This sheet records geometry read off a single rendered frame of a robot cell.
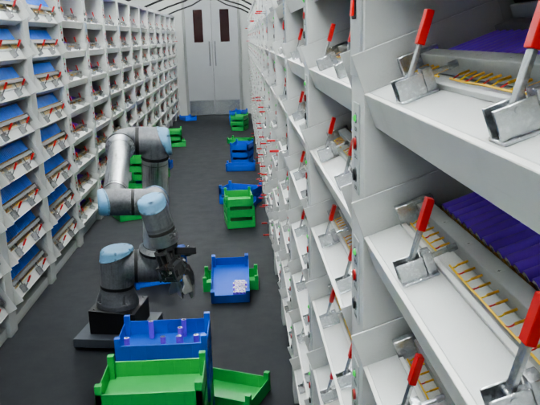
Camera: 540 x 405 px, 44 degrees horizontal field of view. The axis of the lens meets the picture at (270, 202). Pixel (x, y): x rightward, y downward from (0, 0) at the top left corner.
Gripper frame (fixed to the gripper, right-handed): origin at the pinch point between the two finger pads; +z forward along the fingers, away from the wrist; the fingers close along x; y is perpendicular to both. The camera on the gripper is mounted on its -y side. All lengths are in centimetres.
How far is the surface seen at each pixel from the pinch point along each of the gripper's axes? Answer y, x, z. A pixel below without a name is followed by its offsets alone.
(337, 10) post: 18, 80, -82
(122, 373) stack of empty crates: 32.4, -8.4, 8.6
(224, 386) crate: -16, -10, 52
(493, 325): 116, 121, -64
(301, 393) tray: -3, 31, 42
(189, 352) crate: 14.4, 4.3, 13.5
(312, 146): 27, 70, -54
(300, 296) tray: -6.1, 38.7, 5.6
